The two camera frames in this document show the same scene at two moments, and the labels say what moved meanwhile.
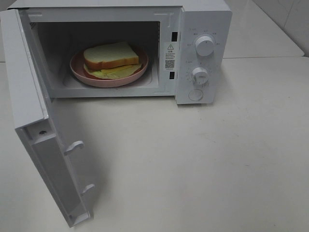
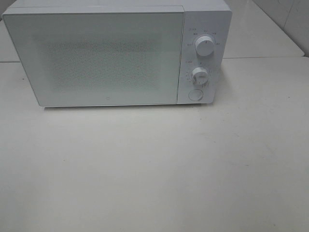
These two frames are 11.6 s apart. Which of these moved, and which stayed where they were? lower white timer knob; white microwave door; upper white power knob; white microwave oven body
Moved: white microwave door
Stayed: upper white power knob; lower white timer knob; white microwave oven body
